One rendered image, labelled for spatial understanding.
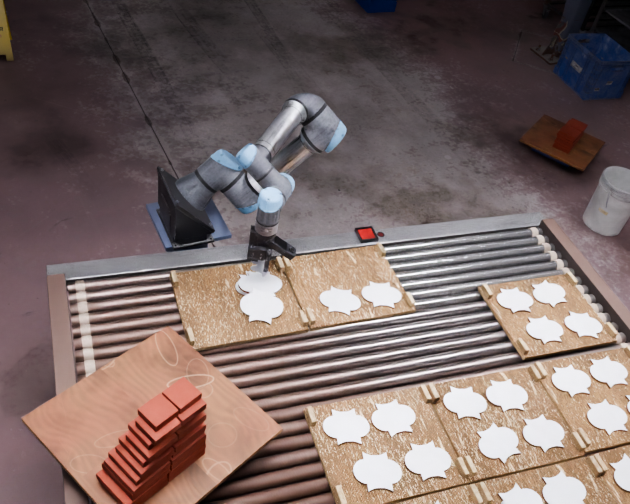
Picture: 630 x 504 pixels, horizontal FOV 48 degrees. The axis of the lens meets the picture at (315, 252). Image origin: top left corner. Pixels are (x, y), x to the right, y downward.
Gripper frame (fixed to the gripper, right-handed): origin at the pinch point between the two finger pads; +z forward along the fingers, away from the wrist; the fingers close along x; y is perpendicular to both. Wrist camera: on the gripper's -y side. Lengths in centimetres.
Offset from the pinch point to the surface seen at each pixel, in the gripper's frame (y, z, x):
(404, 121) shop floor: -97, 98, -280
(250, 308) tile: 3.7, 5.2, 12.6
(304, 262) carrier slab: -14.5, 7.3, -15.9
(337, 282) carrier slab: -27.0, 7.3, -7.4
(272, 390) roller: -6.2, 10.0, 41.9
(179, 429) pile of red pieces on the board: 18, -22, 80
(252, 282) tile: 4.1, 4.2, 1.0
